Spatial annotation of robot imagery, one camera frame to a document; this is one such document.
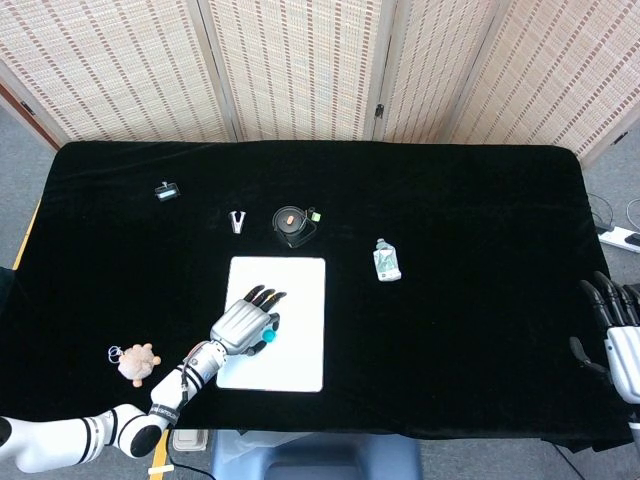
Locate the silver black-fingered left robot hand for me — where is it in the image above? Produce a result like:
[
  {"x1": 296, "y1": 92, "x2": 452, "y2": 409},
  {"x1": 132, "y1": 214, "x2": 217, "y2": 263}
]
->
[{"x1": 209, "y1": 284, "x2": 290, "y2": 357}]

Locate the silver black-fingered right robot hand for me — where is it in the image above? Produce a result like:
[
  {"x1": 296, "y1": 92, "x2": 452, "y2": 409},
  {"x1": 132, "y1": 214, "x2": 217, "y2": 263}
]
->
[{"x1": 568, "y1": 269, "x2": 640, "y2": 407}]

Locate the white rectangular board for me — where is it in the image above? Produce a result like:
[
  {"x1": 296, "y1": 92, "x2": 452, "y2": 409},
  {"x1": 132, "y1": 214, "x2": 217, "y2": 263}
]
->
[{"x1": 216, "y1": 255, "x2": 327, "y2": 394}]

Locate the white power strip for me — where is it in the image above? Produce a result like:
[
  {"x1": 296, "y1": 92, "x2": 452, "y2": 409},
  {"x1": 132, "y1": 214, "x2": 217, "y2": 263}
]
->
[{"x1": 597, "y1": 225, "x2": 640, "y2": 252}]

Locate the black kettle with lid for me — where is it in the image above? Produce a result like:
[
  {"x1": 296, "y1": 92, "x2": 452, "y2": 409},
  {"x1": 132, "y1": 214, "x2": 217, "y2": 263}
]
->
[{"x1": 271, "y1": 204, "x2": 317, "y2": 250}]

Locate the white box under table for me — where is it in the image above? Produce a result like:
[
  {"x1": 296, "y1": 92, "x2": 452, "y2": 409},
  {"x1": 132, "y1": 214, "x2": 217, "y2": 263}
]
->
[{"x1": 171, "y1": 429, "x2": 210, "y2": 452}]

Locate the crumpled plastic wrapper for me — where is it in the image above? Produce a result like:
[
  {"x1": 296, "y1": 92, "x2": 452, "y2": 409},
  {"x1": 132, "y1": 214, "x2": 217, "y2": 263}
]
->
[{"x1": 372, "y1": 238, "x2": 403, "y2": 284}]

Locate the black velvet tablecloth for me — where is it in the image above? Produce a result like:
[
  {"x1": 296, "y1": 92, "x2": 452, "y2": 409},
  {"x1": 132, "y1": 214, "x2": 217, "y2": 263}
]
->
[{"x1": 0, "y1": 140, "x2": 635, "y2": 442}]

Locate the woven folding screen panel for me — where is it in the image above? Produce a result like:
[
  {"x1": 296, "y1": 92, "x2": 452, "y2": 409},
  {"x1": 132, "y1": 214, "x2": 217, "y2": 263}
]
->
[
  {"x1": 449, "y1": 0, "x2": 640, "y2": 169},
  {"x1": 196, "y1": 0, "x2": 397, "y2": 144},
  {"x1": 0, "y1": 0, "x2": 242, "y2": 149},
  {"x1": 372, "y1": 0, "x2": 502, "y2": 146}
]

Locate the beige plush toy keychain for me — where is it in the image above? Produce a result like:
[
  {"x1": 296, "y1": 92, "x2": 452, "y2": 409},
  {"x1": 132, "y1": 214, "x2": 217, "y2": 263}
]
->
[{"x1": 106, "y1": 342, "x2": 162, "y2": 389}]

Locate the black floor cable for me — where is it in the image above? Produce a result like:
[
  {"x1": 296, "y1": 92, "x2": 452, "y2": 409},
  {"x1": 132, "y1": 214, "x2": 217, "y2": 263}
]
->
[{"x1": 587, "y1": 191, "x2": 617, "y2": 232}]

